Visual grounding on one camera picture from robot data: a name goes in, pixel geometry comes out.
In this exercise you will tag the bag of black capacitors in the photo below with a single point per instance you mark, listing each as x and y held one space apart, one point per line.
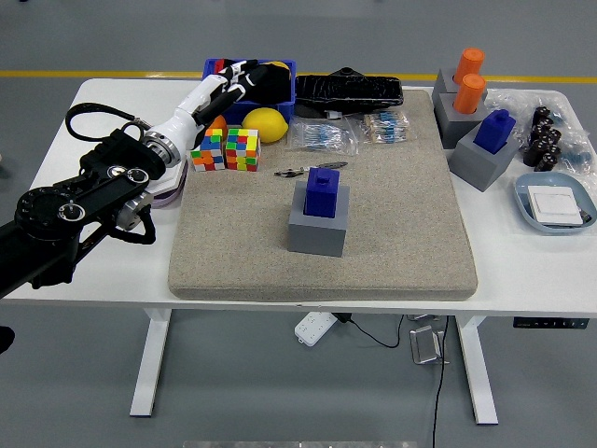
541 149

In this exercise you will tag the orange round seal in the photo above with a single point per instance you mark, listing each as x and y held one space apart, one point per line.
468 63
468 95

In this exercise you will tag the grey square-slot seal holder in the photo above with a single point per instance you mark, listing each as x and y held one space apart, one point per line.
476 165
317 238

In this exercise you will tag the colourful puzzle cube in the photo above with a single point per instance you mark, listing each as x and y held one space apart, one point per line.
242 149
207 151

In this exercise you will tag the silver metal bracket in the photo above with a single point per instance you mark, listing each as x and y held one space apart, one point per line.
424 345

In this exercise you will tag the clear plastic bag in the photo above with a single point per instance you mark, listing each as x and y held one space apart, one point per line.
517 100

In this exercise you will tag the small black adapter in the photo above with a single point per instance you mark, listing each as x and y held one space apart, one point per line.
583 215

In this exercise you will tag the orange fruit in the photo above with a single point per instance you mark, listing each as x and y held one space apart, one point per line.
219 125

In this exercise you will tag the blue square seal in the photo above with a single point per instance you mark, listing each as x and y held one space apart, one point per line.
322 196
494 133

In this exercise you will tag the grey-brown mat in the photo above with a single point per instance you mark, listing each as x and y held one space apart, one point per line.
396 233

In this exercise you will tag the purple plate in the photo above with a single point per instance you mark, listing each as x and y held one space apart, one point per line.
170 200

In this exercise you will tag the black wrapped keyboard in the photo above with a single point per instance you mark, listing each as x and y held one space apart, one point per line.
350 91

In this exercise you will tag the white table leg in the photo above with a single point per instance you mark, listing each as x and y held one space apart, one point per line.
476 368
149 364

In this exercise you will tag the grey round-slot seal holder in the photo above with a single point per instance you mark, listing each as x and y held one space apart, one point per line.
440 88
454 126

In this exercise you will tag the white usb plug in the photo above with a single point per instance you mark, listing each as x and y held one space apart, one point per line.
333 114

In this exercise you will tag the clear bag blue components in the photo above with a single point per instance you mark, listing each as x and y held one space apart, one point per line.
578 156

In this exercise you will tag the black plastic mount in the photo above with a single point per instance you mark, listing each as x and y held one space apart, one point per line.
347 72

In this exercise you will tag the black cloth bag red trim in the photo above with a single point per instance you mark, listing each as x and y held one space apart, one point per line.
270 86

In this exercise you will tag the black table control panel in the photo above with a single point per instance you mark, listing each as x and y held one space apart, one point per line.
550 323

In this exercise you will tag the clear bag blue resistors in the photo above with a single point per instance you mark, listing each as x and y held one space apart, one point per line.
322 137

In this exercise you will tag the blue plastic bin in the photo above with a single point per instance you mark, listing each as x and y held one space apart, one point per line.
280 106

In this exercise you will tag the clear bag tan resistors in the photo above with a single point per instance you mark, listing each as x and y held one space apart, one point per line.
384 127

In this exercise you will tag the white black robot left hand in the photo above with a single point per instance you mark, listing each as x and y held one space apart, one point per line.
186 114

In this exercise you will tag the small silver metal piece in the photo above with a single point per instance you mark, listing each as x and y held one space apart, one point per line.
422 318

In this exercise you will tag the light blue plate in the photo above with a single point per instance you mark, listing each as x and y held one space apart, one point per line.
521 200

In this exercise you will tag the yellow item in bin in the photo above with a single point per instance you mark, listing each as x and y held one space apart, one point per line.
279 64

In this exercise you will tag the yellow lemon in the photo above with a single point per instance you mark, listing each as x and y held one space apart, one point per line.
266 123

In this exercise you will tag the white power strip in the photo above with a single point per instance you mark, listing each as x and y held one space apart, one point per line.
312 329

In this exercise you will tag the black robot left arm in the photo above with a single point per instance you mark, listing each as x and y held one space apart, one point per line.
46 214

